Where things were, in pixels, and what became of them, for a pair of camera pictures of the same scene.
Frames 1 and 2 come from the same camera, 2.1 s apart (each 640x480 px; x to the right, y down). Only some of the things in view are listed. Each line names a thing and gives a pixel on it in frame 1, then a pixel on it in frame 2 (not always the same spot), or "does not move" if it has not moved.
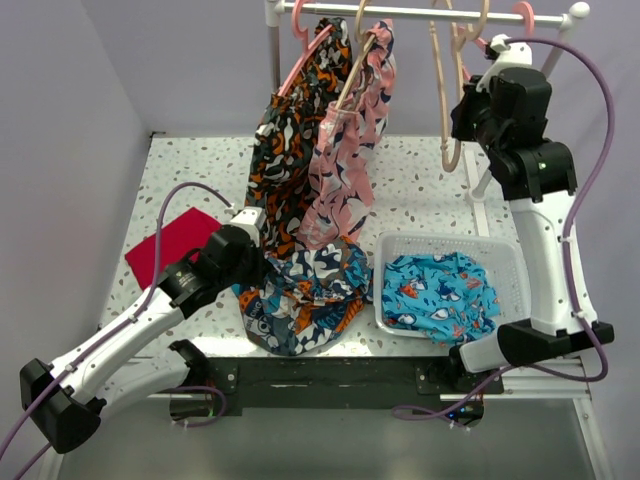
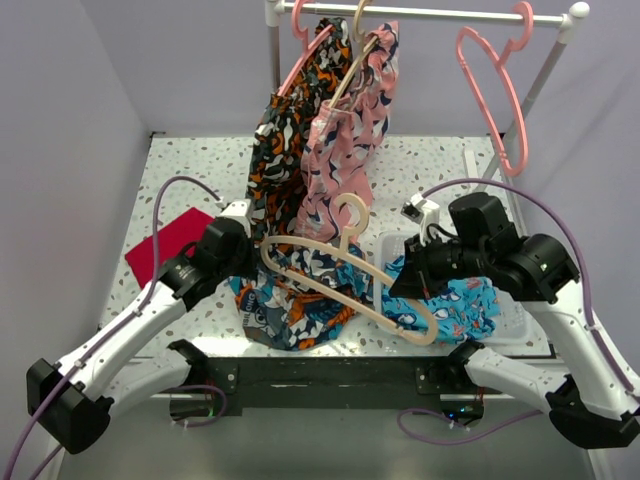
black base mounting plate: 333,386 does not move
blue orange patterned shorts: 312,293 does not move
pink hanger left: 308,52 does not move
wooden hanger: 453,165 → 342,249
